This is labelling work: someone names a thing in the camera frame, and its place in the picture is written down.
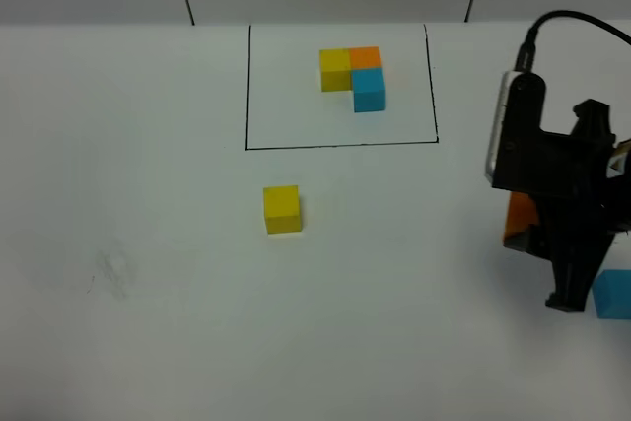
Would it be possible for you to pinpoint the yellow wooden cube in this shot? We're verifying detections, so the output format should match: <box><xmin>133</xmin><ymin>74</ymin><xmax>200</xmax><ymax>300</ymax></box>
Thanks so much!
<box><xmin>263</xmin><ymin>185</ymin><xmax>302</xmax><ymax>235</ymax></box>

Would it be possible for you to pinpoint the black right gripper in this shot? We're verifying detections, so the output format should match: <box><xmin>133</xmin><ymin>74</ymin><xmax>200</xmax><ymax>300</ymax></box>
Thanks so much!
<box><xmin>503</xmin><ymin>100</ymin><xmax>630</xmax><ymax>312</ymax></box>

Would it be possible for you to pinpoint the black right camera cable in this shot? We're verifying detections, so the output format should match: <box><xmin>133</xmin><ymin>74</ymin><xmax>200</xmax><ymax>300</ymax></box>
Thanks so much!
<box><xmin>514</xmin><ymin>9</ymin><xmax>631</xmax><ymax>72</ymax></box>

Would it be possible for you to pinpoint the template orange cube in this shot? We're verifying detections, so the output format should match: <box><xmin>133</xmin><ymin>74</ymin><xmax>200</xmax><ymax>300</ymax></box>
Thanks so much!
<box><xmin>348</xmin><ymin>46</ymin><xmax>382</xmax><ymax>70</ymax></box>

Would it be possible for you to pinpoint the blue wooden cube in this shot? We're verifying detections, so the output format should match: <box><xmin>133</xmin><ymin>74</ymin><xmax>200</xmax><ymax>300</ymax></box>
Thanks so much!
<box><xmin>592</xmin><ymin>269</ymin><xmax>631</xmax><ymax>320</ymax></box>

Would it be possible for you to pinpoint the template blue cube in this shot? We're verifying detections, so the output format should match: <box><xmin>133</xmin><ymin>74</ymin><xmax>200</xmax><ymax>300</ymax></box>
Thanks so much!
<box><xmin>352</xmin><ymin>68</ymin><xmax>386</xmax><ymax>113</ymax></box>

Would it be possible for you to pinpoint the template yellow cube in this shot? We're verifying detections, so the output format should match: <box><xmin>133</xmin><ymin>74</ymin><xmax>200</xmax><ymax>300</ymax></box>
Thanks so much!
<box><xmin>319</xmin><ymin>48</ymin><xmax>352</xmax><ymax>92</ymax></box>

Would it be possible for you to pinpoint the orange wooden cube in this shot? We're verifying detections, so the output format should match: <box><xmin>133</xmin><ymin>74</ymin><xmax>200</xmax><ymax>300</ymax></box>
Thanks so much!
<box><xmin>503</xmin><ymin>192</ymin><xmax>539</xmax><ymax>240</ymax></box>

